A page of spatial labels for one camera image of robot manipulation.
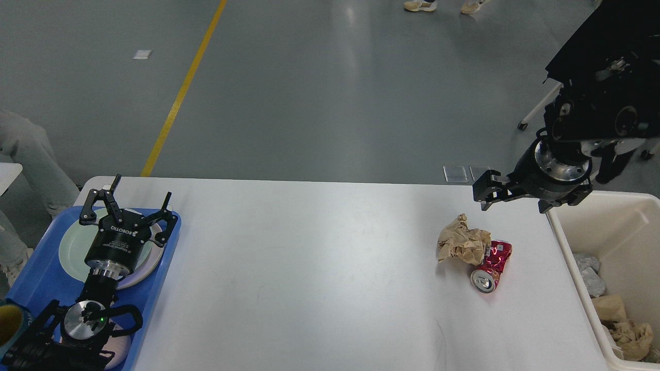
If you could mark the light green plate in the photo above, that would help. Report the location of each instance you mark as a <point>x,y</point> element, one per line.
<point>73,248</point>

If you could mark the brown paper ball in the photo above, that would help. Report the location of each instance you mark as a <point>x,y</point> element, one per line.
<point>458,240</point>

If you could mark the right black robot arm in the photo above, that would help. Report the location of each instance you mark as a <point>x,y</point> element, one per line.
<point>591,131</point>

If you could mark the aluminium foil tray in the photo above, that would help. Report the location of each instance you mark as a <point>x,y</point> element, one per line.
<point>589,266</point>

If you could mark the crumpled brown paper in tray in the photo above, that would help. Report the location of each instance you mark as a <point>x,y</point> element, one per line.
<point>634,339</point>

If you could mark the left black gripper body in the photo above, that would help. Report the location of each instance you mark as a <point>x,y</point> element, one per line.
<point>116,248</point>

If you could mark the white rolling chair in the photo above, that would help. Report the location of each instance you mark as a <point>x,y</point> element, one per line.
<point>523,124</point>

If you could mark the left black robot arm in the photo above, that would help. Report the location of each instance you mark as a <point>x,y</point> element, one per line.
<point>85,298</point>

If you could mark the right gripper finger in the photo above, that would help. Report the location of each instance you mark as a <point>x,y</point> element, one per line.
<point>491,187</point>
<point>572,198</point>

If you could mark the person in grey trousers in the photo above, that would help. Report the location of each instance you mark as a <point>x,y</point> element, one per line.
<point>27,144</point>

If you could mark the white plastic bin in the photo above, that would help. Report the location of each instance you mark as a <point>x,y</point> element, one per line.
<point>621,230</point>

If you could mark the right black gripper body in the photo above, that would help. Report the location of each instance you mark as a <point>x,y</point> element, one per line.
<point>543,175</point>

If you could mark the blue yellow mug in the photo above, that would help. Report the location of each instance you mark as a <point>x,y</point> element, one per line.
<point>14,321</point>

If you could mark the red foil wrapper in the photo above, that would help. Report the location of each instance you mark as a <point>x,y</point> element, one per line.
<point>486,277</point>

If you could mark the black jacket on chair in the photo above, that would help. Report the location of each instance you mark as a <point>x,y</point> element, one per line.
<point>615,29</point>

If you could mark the blue plastic tray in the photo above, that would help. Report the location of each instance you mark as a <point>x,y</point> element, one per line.
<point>44,279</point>

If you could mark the brown paper bag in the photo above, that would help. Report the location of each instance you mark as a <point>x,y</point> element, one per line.
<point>610,308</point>

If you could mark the white paper cup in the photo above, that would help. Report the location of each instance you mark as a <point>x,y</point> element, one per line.
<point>617,351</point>

